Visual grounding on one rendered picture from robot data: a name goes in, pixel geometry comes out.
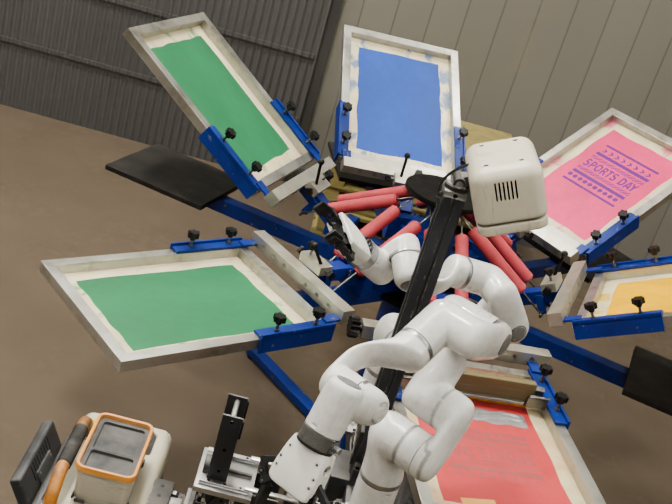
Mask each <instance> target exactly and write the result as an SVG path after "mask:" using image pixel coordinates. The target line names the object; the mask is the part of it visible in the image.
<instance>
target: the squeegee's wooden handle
mask: <svg viewBox="0 0 672 504"><path fill-rule="evenodd" d="M454 389H456V390H459V391H465V392H472V393H478V394H484V395H491V396H497V397H504V398H510V399H516V400H523V402H524V403H526V400H527V398H528V396H530V395H533V396H534V393H535V391H536V389H537V384H536V382H535V381H532V380H526V379H520V378H514V377H507V376H501V375H495V374H489V373H483V372H476V371H470V370H465V371H464V373H463V374H462V376H461V377H460V379H459V380H458V382H457V383H456V385H455V387H454Z"/></svg>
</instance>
